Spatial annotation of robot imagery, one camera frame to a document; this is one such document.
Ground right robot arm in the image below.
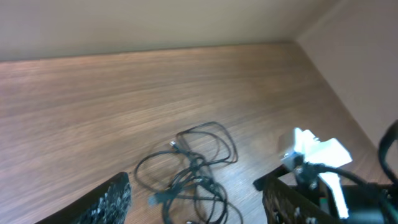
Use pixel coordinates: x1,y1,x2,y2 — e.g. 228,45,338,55
310,184,390,224

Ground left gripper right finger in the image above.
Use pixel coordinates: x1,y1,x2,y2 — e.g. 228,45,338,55
253,165,341,224

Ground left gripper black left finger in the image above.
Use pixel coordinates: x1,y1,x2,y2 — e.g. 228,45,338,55
37,172,132,224

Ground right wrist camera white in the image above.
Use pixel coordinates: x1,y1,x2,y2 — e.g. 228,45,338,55
278,128,353,219

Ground black usb cables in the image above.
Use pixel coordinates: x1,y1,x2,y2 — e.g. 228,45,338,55
133,121,244,224

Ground right camera black cable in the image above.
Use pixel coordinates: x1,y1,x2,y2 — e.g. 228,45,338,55
294,119,398,224

